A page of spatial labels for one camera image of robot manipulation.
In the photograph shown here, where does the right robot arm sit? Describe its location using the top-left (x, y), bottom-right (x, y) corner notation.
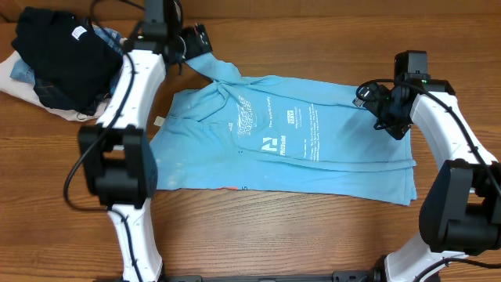
top-left (353, 50), bottom-right (500, 282)

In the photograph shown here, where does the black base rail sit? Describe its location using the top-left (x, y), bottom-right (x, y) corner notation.
top-left (162, 270), bottom-right (373, 282)

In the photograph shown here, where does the light blue printed t-shirt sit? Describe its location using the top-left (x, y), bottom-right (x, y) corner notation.
top-left (151, 54), bottom-right (417, 205)

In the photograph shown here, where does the black folded shirt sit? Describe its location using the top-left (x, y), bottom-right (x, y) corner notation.
top-left (10, 7), bottom-right (123, 115)

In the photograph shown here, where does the beige folded garment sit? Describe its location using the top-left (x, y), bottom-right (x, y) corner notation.
top-left (1, 34), bottom-right (122, 121)

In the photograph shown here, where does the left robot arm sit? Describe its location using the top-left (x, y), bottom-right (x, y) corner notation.
top-left (69, 0), bottom-right (212, 281)

